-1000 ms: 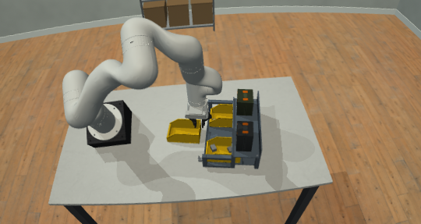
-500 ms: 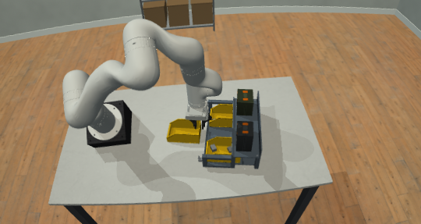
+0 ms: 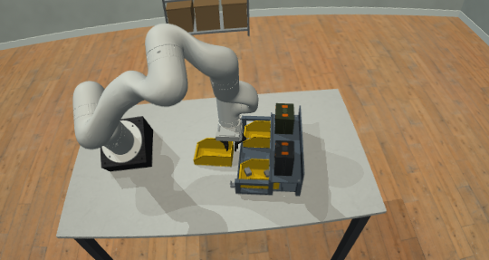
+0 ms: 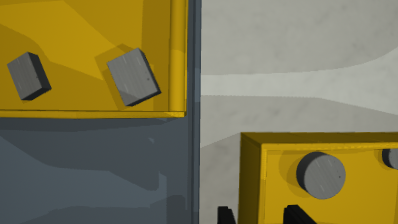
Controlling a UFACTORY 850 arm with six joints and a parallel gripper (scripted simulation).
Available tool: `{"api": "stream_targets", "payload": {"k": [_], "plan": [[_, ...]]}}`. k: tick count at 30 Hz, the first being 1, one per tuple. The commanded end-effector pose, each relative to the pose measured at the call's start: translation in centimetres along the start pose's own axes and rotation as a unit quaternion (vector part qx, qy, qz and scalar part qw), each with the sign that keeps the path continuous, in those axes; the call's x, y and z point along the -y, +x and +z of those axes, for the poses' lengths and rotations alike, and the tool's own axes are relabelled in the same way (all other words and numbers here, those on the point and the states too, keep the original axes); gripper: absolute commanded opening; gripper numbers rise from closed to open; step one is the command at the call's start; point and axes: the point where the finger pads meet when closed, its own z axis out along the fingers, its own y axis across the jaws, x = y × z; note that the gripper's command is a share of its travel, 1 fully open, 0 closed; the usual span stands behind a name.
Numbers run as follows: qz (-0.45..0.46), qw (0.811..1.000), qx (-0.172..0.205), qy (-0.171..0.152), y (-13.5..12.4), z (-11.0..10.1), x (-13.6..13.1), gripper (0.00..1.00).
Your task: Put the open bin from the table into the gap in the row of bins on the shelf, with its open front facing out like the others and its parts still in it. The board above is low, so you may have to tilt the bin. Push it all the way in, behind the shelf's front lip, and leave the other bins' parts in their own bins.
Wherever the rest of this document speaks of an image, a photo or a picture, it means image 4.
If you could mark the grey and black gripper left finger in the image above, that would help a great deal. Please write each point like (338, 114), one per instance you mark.
(225, 215)

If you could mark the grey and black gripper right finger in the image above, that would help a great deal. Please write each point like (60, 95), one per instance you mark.
(294, 214)

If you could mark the yellow open-front bin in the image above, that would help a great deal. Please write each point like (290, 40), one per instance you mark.
(74, 39)
(369, 194)

